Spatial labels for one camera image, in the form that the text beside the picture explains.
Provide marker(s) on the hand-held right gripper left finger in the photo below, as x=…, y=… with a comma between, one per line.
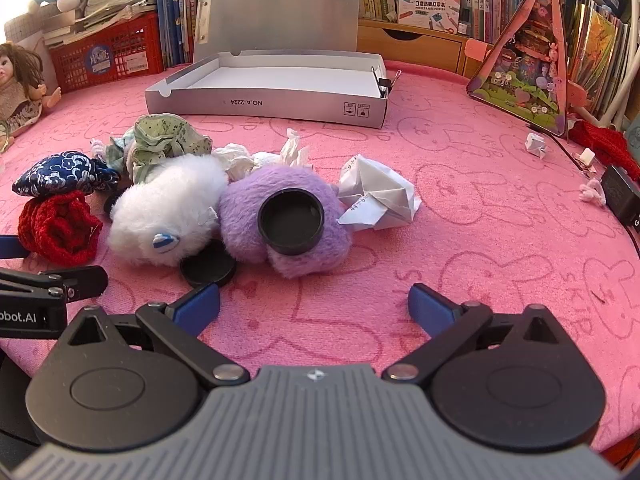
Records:
x=200, y=305

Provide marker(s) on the large white paper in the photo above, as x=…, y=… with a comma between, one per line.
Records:
x=380, y=195

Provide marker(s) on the blue floral pouch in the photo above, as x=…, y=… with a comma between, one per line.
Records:
x=60, y=172

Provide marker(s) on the small pink toy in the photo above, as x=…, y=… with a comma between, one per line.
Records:
x=592, y=191

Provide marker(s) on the label printer box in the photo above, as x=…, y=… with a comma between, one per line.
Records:
x=427, y=7

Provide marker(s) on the pink printed blanket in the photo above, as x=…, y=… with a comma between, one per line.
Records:
x=475, y=260

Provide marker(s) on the red knitted item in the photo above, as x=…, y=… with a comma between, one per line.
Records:
x=607, y=145

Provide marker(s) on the pile of worn papers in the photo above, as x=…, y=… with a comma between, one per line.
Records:
x=90, y=27

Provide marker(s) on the deep black round lid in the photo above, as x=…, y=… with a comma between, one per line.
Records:
x=291, y=220

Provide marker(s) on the white pipes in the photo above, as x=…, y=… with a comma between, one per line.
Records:
x=625, y=75

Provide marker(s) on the row of colourful thin books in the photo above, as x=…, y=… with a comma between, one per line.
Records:
x=597, y=50

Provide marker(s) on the purple plush toy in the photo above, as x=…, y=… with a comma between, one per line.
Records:
x=300, y=265

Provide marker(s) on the silver cardboard box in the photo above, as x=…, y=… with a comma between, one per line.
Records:
x=280, y=80

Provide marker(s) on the black binder clip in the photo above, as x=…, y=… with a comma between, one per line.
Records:
x=384, y=84

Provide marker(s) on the red plastic crate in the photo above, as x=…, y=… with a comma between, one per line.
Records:
x=100, y=67

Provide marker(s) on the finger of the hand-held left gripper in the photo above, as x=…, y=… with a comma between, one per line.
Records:
x=12, y=246
x=80, y=281

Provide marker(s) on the small folded white paper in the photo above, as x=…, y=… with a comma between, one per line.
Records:
x=536, y=145

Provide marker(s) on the red knitted cloth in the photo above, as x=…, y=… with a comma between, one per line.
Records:
x=55, y=230

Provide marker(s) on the white plush toy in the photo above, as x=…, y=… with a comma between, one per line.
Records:
x=160, y=205

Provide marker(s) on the crumpled white tissue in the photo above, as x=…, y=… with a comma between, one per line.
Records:
x=237, y=157
x=294, y=152

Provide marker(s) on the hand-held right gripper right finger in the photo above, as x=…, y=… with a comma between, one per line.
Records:
x=430, y=310

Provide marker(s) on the wooden drawer organizer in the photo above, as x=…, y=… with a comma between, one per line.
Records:
x=415, y=47

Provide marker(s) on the row of blue books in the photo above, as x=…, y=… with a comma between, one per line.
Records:
x=175, y=10

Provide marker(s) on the green floral cloth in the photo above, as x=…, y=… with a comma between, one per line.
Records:
x=160, y=140

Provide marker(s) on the doll with brown hair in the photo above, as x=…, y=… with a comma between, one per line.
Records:
x=17, y=90

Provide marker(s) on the black power adapter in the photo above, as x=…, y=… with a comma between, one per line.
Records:
x=620, y=197

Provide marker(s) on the pink triangular miniature house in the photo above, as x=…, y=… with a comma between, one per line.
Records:
x=530, y=70

